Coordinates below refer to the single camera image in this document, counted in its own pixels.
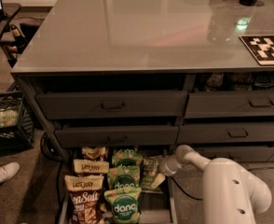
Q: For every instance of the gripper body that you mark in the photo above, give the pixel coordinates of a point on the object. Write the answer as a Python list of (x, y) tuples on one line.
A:
[(168, 165)]

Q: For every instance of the green jalapeno chip bag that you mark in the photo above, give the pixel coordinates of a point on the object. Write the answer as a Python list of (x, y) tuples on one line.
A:
[(150, 169)]

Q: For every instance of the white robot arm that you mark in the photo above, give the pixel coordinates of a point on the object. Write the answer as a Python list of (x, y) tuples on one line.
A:
[(231, 194)]

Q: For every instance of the middle green Dang bag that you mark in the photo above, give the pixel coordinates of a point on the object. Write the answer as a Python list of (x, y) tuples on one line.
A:
[(123, 177)]

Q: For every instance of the green dang bag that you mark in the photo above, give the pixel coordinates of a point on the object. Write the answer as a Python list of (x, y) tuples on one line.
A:
[(124, 204), (126, 158), (123, 177)]

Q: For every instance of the rear green Dang bag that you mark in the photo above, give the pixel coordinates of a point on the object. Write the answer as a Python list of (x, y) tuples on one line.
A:
[(126, 158)]

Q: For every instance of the middle left drawer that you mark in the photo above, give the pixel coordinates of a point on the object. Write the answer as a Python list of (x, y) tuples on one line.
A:
[(117, 136)]

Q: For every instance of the front green Dang bag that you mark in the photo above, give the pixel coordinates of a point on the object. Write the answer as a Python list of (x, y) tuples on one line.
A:
[(124, 204)]

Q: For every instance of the open bottom left drawer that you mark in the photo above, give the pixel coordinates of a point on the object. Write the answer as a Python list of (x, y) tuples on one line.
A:
[(155, 207)]

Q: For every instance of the rear Late July chip bag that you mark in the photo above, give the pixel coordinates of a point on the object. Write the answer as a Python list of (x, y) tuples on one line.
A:
[(95, 153)]

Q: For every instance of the late july chip bag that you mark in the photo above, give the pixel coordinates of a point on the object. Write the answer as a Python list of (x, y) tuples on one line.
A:
[(95, 153), (85, 194), (86, 167)]

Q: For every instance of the top left drawer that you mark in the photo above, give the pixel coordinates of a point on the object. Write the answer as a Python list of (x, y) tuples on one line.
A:
[(111, 104)]

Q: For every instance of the front Late July chip bag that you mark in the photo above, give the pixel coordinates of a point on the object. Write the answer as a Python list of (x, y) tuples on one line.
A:
[(85, 194)]

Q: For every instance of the middle Late July chip bag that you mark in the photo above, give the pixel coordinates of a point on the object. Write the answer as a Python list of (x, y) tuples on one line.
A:
[(86, 167)]

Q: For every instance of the bottom right drawer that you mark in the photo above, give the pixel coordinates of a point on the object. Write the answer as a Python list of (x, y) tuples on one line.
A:
[(235, 153)]

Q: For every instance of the dark grey drawer cabinet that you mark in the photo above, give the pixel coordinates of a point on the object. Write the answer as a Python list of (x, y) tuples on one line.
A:
[(148, 45)]

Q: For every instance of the middle right drawer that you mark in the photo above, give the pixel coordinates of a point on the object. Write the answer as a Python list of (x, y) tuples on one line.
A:
[(226, 133)]

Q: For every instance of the green chip bag in crate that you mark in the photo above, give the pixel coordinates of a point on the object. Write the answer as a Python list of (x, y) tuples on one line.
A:
[(9, 116)]

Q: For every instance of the black plastic crate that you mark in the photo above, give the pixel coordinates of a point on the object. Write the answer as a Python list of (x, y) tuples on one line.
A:
[(17, 128)]

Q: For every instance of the white shoe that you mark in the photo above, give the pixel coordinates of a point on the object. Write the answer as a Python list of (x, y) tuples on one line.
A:
[(8, 171)]

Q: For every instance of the black white fiducial marker board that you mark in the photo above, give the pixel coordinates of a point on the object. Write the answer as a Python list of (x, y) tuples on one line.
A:
[(261, 47)]

